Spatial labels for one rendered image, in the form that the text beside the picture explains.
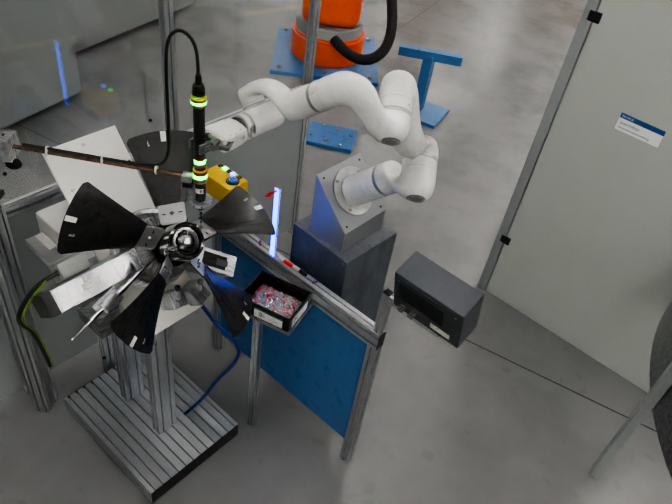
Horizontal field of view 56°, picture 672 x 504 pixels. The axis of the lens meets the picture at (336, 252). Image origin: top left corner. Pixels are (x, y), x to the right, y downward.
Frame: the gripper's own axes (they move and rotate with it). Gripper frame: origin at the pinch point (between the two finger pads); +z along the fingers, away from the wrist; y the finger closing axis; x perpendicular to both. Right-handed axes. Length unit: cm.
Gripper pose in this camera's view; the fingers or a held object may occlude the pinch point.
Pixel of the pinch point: (199, 145)
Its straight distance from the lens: 191.9
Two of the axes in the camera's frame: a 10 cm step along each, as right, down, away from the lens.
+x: 1.3, -7.4, -6.6
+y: -7.5, -5.1, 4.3
